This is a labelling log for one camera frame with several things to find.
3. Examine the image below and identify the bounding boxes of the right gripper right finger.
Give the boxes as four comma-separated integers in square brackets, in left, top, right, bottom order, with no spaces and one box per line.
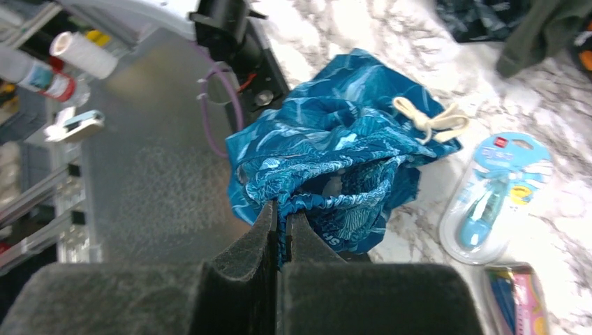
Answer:
[281,213,483,334]

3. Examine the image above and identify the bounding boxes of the blue patterned shorts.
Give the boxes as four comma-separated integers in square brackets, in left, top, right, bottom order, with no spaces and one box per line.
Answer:
[225,49,469,265]

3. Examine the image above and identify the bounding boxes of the orange camo shorts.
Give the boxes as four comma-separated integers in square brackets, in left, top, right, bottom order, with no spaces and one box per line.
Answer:
[570,25,591,75]

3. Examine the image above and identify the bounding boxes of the red white bottle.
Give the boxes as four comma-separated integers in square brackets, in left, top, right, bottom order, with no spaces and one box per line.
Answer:
[1,45,91,107]

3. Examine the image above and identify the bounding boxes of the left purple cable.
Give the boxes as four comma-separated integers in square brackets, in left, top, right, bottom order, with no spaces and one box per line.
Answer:
[191,41,245,160]

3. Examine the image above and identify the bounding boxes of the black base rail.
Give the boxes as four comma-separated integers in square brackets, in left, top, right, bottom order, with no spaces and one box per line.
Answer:
[188,0,290,132]

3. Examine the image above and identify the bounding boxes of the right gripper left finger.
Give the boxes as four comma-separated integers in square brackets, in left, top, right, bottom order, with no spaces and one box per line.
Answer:
[1,202,277,334]

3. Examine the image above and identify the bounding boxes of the dark patterned shorts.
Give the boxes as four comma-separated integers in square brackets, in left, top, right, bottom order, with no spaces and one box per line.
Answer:
[436,0,531,43]

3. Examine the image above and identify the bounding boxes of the pink capped pencil tube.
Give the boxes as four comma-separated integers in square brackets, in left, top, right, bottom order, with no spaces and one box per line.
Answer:
[483,262,550,335]

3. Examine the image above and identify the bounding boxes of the dark green shorts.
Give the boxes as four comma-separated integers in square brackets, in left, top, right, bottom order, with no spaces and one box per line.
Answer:
[496,0,591,78]

